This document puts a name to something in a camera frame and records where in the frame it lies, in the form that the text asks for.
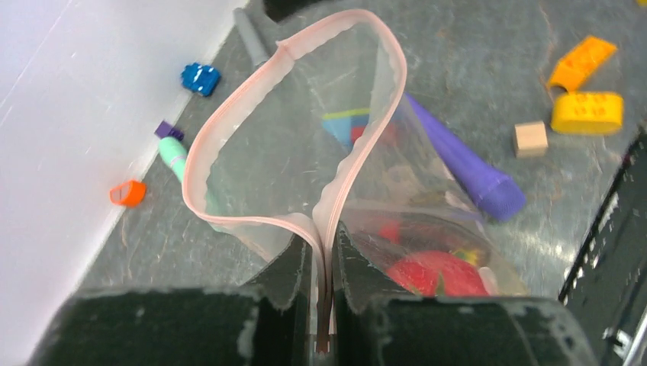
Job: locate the blue toy car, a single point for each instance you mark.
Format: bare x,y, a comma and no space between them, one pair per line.
201,79

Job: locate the yellow pear toy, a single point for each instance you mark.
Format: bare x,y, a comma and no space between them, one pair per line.
473,256

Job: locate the yellow toy brick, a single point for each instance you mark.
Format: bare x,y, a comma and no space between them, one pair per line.
598,113

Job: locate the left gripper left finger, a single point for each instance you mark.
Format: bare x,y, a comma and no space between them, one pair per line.
262,322

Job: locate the purple toy microphone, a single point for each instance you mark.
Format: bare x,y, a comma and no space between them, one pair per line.
490,190

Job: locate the tan wooden cube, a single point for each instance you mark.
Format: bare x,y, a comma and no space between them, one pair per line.
530,139

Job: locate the orange toy brick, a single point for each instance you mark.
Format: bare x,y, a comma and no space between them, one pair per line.
580,63

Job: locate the clear zip top bag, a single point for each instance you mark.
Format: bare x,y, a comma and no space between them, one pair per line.
277,173

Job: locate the mint green toy microphone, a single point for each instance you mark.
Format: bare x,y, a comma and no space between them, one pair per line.
174,155

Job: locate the multicolour brick stack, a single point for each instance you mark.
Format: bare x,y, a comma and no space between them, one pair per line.
346,126

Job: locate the purple cube block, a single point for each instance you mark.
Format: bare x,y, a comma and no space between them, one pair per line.
165,129

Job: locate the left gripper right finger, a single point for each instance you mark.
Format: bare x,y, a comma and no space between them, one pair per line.
380,323

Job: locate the orange semicircle block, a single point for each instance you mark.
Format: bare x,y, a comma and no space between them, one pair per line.
129,194

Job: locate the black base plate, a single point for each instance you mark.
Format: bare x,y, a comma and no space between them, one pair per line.
606,287

